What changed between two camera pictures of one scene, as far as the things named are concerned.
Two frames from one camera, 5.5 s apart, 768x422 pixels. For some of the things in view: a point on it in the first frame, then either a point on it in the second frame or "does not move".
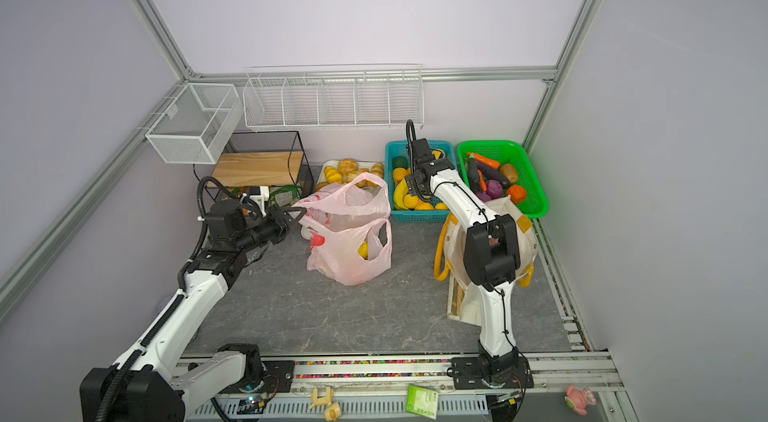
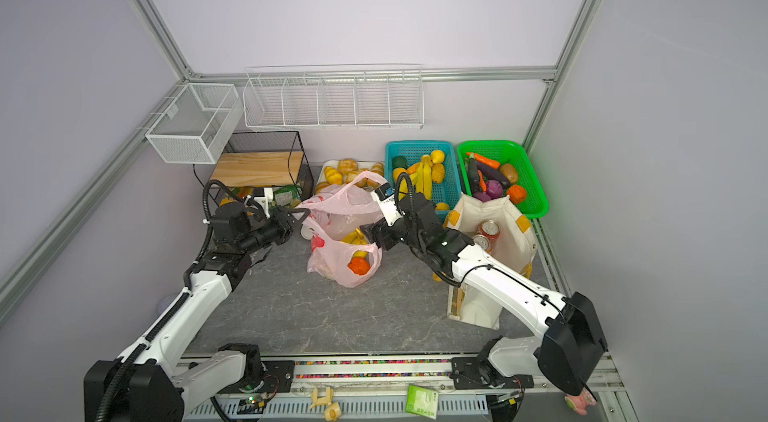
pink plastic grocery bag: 350,238 does not move
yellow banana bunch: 363,249 -> 356,237
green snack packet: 285,196 does not move
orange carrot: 484,160 does not move
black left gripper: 280,222 does not move
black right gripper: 412,183 -> 377,232
